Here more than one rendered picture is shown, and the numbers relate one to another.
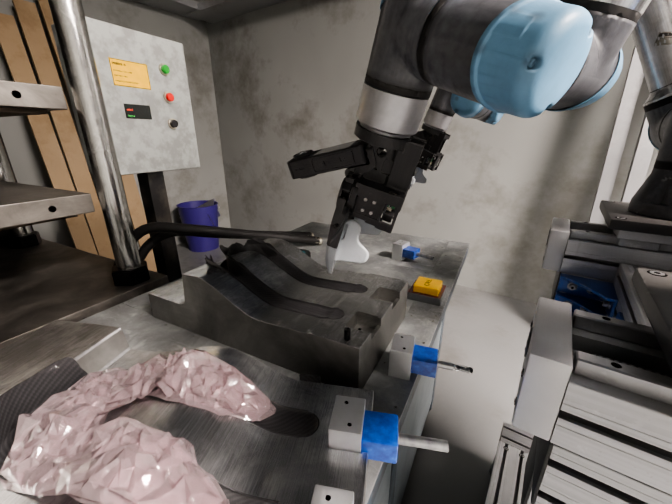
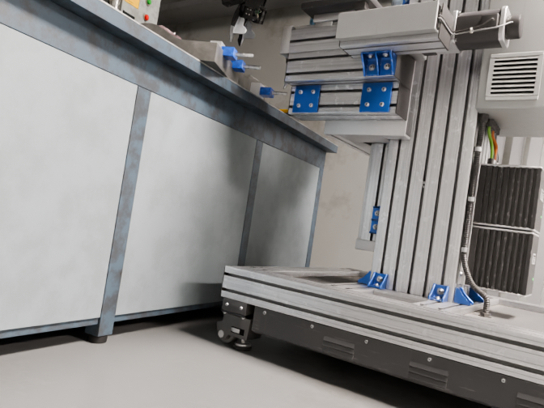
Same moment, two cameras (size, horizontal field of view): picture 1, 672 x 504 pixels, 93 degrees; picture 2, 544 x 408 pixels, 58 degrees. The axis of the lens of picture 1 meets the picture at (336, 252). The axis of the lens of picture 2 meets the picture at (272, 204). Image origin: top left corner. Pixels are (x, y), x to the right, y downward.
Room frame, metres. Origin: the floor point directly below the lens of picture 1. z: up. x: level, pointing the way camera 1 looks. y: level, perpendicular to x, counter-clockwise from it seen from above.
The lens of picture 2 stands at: (-1.29, -0.23, 0.37)
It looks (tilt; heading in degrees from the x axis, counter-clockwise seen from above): 2 degrees up; 0
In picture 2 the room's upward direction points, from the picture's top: 9 degrees clockwise
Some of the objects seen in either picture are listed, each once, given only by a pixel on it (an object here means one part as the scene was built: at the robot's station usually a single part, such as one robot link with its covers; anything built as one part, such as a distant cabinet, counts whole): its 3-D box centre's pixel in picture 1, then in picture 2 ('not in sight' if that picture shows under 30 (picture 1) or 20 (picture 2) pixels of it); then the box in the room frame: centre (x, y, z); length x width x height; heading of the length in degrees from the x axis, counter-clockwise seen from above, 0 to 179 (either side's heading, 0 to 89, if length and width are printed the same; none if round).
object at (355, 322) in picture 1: (363, 331); not in sight; (0.46, -0.05, 0.87); 0.05 x 0.05 x 0.04; 62
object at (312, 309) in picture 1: (278, 272); not in sight; (0.60, 0.12, 0.92); 0.35 x 0.16 x 0.09; 62
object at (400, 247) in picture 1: (413, 253); not in sight; (0.95, -0.25, 0.83); 0.13 x 0.05 x 0.05; 50
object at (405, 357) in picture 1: (430, 361); (269, 92); (0.43, -0.16, 0.83); 0.13 x 0.05 x 0.05; 71
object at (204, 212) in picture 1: (202, 223); not in sight; (3.40, 1.48, 0.27); 0.46 x 0.43 x 0.54; 145
